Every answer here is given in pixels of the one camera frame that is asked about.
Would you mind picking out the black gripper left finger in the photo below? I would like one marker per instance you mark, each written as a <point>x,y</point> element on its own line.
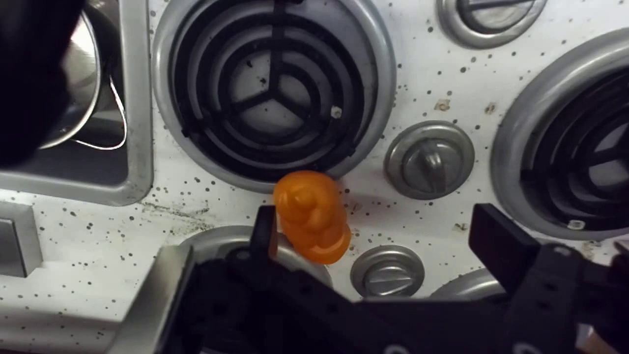
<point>263,238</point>

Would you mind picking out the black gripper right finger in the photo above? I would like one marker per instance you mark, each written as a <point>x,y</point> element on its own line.
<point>501,246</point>

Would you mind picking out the yellow orange toy object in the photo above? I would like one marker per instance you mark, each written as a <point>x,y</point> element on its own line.
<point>312,216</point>

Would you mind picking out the back left stove burner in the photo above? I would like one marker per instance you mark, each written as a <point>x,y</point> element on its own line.
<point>558,159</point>

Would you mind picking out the stove burner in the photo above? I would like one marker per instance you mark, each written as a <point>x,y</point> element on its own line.
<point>558,159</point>
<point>255,88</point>

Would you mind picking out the grey stove knob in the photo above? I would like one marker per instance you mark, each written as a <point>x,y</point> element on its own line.
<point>483,23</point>
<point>428,159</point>
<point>387,271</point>

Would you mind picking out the right middle stove burner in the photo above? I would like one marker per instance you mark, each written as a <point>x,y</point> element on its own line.
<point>255,88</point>

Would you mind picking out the small steel pot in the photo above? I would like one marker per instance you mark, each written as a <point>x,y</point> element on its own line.
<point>88,67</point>

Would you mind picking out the toy kitchen sink basin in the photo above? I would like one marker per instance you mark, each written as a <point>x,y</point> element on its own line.
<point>102,153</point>

